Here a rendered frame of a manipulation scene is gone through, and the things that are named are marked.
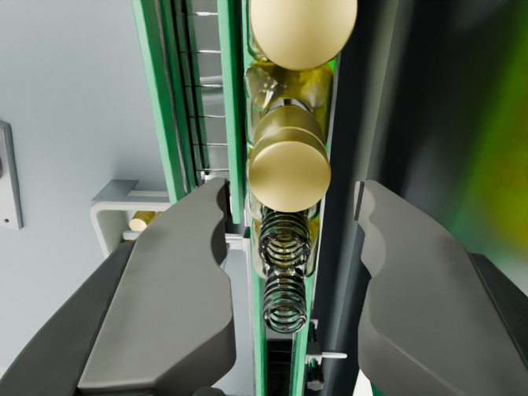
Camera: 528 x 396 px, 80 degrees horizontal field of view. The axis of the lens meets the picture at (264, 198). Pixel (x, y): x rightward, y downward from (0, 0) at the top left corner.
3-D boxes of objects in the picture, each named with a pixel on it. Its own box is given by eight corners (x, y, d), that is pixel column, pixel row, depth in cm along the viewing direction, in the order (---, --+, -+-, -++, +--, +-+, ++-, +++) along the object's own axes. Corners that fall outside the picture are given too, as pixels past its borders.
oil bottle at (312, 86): (309, 89, 38) (331, 167, 20) (262, 88, 38) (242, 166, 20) (313, 36, 35) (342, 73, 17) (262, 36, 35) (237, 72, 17)
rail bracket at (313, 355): (338, 321, 61) (350, 395, 49) (302, 320, 61) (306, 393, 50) (340, 307, 59) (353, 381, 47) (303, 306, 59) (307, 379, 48)
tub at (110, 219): (229, 251, 69) (223, 282, 62) (129, 248, 70) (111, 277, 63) (224, 181, 60) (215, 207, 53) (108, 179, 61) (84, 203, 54)
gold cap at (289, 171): (319, 170, 17) (328, 216, 14) (254, 169, 18) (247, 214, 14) (325, 106, 16) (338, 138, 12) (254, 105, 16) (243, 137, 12)
